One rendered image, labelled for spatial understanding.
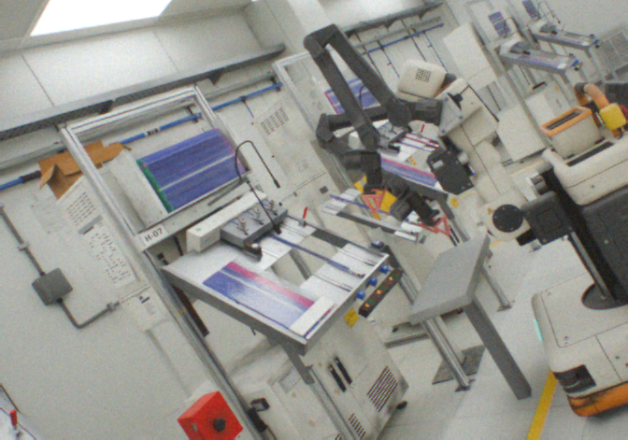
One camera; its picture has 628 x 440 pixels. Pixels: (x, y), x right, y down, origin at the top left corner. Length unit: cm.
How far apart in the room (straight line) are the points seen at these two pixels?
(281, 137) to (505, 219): 188
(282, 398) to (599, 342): 117
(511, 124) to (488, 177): 468
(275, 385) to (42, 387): 171
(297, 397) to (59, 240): 207
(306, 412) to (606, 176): 143
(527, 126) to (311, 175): 365
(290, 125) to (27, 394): 217
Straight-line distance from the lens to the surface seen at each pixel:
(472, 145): 202
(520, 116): 662
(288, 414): 231
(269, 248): 244
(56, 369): 364
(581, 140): 202
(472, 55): 662
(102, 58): 464
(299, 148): 347
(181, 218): 242
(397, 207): 203
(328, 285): 226
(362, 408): 260
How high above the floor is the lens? 124
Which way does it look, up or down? 3 degrees down
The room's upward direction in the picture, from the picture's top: 32 degrees counter-clockwise
